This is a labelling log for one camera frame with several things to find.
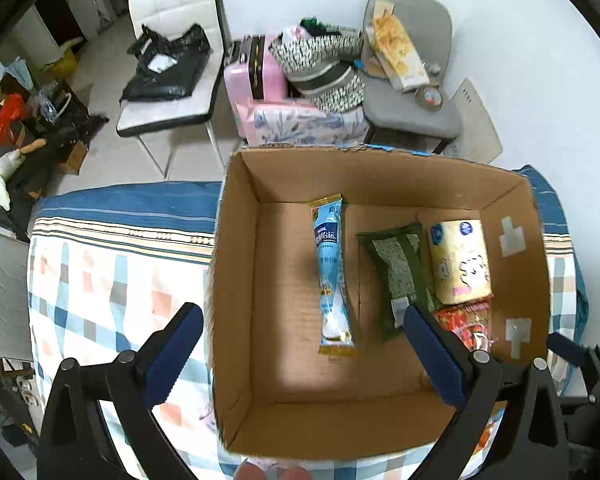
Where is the striped grey hat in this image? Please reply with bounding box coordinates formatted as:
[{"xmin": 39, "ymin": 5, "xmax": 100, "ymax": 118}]
[{"xmin": 285, "ymin": 59, "xmax": 366, "ymax": 113}]

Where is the small round tin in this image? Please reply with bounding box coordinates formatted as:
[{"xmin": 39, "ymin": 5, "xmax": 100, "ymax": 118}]
[{"xmin": 414, "ymin": 86, "xmax": 446, "ymax": 110}]

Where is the brown cardboard box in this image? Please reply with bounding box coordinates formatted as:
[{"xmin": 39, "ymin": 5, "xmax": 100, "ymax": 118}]
[{"xmin": 204, "ymin": 144, "xmax": 554, "ymax": 461}]

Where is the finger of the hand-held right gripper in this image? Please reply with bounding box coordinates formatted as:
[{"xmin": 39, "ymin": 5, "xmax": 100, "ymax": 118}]
[{"xmin": 546, "ymin": 333, "xmax": 589, "ymax": 377}]

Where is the person's left hand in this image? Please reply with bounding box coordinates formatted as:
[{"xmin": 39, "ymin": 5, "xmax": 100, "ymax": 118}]
[{"xmin": 235, "ymin": 460, "xmax": 312, "ymax": 480}]

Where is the red snack packet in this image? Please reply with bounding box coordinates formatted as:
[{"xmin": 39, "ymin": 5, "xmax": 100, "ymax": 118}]
[{"xmin": 434, "ymin": 298, "xmax": 495, "ymax": 354}]

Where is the beige cardboard sheet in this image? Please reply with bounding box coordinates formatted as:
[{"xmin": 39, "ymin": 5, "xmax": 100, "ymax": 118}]
[{"xmin": 444, "ymin": 78, "xmax": 504, "ymax": 165}]

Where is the green patterned packet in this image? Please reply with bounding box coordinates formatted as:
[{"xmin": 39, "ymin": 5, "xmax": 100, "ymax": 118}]
[{"xmin": 355, "ymin": 222, "xmax": 442, "ymax": 344}]

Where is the grey upholstered chair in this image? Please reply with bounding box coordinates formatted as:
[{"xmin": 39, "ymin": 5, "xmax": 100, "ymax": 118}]
[{"xmin": 361, "ymin": 0, "xmax": 464, "ymax": 155}]

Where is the black plastic bag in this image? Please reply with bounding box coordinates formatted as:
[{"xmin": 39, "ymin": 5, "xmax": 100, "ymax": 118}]
[{"xmin": 119, "ymin": 22, "xmax": 213, "ymax": 104}]

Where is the pink suitcase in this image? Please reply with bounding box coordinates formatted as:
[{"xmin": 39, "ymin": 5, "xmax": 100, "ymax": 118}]
[{"xmin": 223, "ymin": 34, "xmax": 288, "ymax": 141}]

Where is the blue checked blanket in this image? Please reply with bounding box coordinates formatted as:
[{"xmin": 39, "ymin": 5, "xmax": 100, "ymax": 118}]
[{"xmin": 26, "ymin": 164, "xmax": 589, "ymax": 480}]

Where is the white padded chair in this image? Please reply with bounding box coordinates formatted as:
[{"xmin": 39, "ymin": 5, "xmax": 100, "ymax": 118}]
[{"xmin": 116, "ymin": 0, "xmax": 227, "ymax": 179}]

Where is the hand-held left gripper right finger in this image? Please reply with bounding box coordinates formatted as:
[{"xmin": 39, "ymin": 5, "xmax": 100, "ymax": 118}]
[{"xmin": 404, "ymin": 304, "xmax": 569, "ymax": 480}]

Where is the floral pink blue cloth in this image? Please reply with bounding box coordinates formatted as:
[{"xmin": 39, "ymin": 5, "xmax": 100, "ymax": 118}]
[{"xmin": 235, "ymin": 99, "xmax": 370, "ymax": 148}]

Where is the light blue snack packet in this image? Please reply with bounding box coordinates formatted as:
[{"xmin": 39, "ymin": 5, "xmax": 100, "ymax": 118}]
[{"xmin": 307, "ymin": 193, "xmax": 357, "ymax": 359}]

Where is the yellow tissue pack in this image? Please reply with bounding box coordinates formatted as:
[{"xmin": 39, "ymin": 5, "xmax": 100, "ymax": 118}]
[{"xmin": 427, "ymin": 218, "xmax": 495, "ymax": 306}]

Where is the yellow plastic bag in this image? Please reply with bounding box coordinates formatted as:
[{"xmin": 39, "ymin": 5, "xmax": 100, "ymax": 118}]
[{"xmin": 41, "ymin": 36, "xmax": 88, "ymax": 79}]

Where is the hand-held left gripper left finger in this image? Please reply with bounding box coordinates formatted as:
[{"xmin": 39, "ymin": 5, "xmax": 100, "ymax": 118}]
[{"xmin": 37, "ymin": 302, "xmax": 205, "ymax": 480}]

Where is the black and white patterned bag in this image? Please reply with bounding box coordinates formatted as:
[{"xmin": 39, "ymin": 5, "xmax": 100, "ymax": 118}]
[{"xmin": 269, "ymin": 19, "xmax": 365, "ymax": 77}]

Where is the long yellow printed box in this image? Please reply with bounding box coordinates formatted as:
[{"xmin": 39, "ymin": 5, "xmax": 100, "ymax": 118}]
[{"xmin": 369, "ymin": 0, "xmax": 430, "ymax": 93}]

